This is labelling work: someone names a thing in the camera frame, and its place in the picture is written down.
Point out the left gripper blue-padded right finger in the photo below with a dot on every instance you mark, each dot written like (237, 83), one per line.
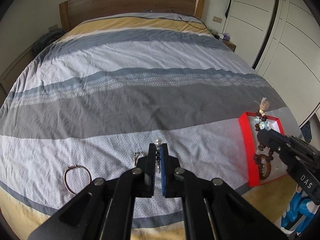
(211, 208)

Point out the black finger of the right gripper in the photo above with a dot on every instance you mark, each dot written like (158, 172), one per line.
(275, 142)

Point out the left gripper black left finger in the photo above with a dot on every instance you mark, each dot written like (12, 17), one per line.
(104, 208)

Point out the red jewelry box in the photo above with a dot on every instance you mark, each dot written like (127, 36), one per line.
(264, 166)

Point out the blue gloved right hand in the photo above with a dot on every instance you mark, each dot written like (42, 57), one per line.
(300, 211)

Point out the thin silver bangle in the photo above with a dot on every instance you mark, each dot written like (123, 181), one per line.
(75, 178)

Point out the striped bed duvet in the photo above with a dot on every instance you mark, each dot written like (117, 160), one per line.
(110, 87)

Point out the wooden nightstand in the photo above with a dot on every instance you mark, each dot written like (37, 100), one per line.
(230, 45)

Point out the white sliding wardrobe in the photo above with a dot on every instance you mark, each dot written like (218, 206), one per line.
(279, 39)

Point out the purple tissue box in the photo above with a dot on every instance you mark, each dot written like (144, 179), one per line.
(224, 36)

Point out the dark blue-green clothes pile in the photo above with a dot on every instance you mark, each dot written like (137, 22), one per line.
(46, 39)

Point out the wooden headboard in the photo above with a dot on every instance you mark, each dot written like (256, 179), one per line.
(74, 12)

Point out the beige wall switch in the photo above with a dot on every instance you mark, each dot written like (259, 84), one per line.
(217, 19)

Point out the low wall cabinet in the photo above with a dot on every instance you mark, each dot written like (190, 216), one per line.
(10, 75)

